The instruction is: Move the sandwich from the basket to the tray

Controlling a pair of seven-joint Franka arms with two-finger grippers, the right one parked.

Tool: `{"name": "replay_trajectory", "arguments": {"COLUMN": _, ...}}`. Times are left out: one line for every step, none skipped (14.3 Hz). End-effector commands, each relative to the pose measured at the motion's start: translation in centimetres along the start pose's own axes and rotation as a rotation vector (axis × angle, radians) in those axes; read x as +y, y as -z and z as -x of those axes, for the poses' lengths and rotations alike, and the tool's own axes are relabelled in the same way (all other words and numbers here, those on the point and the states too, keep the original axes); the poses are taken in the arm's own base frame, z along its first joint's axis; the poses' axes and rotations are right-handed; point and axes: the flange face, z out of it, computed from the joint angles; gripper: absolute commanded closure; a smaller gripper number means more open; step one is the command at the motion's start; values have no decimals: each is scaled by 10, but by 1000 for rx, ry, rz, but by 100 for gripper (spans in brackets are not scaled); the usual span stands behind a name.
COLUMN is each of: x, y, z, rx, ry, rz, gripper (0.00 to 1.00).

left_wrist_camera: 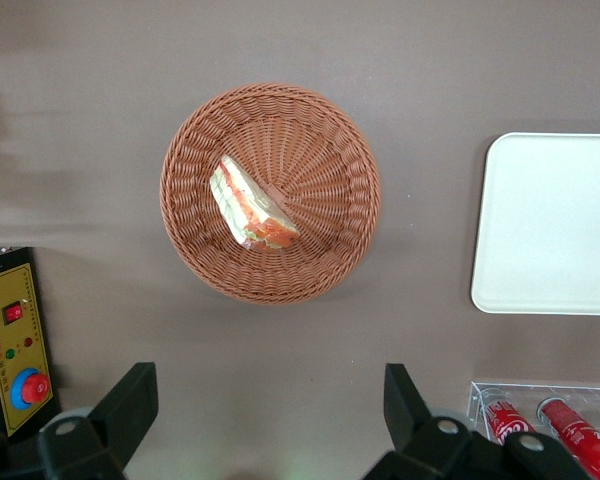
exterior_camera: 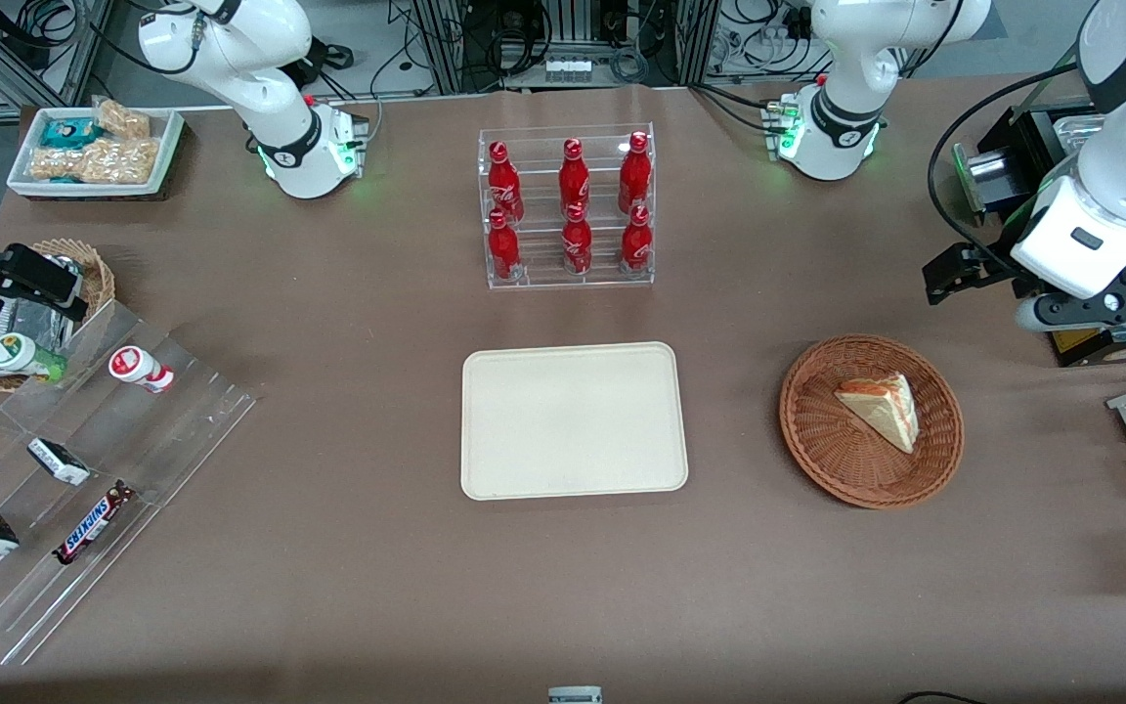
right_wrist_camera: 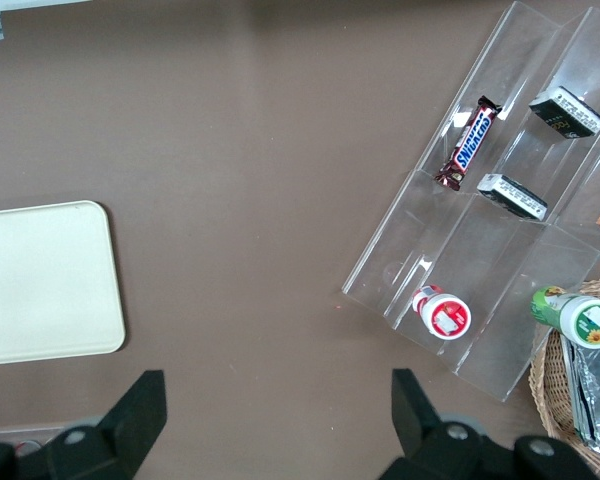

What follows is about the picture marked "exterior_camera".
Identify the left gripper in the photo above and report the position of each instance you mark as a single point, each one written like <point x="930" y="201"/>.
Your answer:
<point x="997" y="275"/>

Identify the triangular sandwich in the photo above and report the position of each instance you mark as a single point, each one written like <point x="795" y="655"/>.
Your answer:
<point x="884" y="411"/>

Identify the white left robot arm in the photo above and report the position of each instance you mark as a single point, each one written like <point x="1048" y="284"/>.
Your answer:
<point x="846" y="78"/>

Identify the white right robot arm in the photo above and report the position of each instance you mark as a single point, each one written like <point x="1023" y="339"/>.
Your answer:
<point x="260" y="68"/>

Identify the small brown wicker basket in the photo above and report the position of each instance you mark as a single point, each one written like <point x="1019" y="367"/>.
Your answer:
<point x="99" y="279"/>

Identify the white rectangular snack tray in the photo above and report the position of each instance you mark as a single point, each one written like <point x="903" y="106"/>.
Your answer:
<point x="167" y="147"/>

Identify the large brown wicker basket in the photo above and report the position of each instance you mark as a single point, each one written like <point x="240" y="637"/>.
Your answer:
<point x="832" y="450"/>

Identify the beige plastic tray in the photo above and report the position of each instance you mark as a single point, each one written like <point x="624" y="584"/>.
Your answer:
<point x="573" y="420"/>

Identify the dark silver foil pouch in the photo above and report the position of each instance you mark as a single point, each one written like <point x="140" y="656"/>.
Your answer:
<point x="40" y="328"/>

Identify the green lid yogurt bottle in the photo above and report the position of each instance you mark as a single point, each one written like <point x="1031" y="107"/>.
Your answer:
<point x="21" y="357"/>

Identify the black food warmer machine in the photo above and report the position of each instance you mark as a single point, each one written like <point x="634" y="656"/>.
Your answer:
<point x="1003" y="166"/>

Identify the red white yogurt bottle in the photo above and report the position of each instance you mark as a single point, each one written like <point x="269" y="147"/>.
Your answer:
<point x="138" y="368"/>

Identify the large rice cracker pack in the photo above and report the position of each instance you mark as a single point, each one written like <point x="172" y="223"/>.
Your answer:
<point x="99" y="161"/>

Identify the teal snack packet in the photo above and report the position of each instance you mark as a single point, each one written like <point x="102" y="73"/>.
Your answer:
<point x="69" y="132"/>

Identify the small rice cracker pack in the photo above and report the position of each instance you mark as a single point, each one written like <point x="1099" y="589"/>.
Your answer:
<point x="123" y="119"/>

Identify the clear acrylic stepped display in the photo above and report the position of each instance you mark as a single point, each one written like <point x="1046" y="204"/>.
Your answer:
<point x="162" y="430"/>

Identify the clear plastic food container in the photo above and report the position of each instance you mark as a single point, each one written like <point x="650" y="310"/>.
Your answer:
<point x="1079" y="132"/>

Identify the Snickers chocolate bar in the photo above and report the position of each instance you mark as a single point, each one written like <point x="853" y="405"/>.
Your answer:
<point x="92" y="524"/>

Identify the red cola bottle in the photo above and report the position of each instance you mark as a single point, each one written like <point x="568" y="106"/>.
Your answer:
<point x="634" y="174"/>
<point x="577" y="244"/>
<point x="503" y="186"/>
<point x="574" y="178"/>
<point x="502" y="249"/>
<point x="636" y="242"/>

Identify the clear acrylic bottle rack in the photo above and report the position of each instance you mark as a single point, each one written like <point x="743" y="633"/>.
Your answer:
<point x="539" y="274"/>

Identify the white power strip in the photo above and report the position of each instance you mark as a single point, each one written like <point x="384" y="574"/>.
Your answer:
<point x="569" y="70"/>

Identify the aluminium equipment rack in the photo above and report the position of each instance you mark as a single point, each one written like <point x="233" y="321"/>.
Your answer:
<point x="446" y="44"/>

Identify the small white grey device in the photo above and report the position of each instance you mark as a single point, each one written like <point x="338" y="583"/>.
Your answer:
<point x="575" y="695"/>

